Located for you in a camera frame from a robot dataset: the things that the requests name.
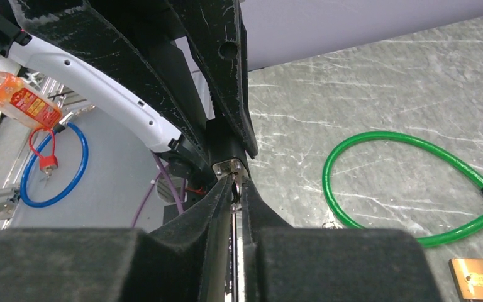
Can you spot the small silver key pair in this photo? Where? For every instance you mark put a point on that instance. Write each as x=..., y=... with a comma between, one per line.
x=330, y=225

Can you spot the green cable lock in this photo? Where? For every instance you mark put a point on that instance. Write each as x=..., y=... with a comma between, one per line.
x=391, y=179

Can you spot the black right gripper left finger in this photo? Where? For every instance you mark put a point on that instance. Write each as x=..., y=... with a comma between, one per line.
x=184, y=260

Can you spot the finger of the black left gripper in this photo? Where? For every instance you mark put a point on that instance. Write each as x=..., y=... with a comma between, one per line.
x=161, y=81
x=217, y=40

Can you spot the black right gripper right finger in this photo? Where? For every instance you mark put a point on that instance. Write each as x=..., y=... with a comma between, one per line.
x=283, y=263

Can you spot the brass padlock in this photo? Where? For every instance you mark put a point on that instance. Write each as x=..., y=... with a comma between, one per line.
x=467, y=274

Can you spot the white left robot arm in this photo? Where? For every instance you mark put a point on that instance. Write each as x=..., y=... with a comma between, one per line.
x=153, y=28

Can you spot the orange drink bottle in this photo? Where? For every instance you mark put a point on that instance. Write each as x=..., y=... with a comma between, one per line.
x=22, y=103

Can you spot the blue cable lock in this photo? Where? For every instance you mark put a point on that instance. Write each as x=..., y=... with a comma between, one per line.
x=45, y=153

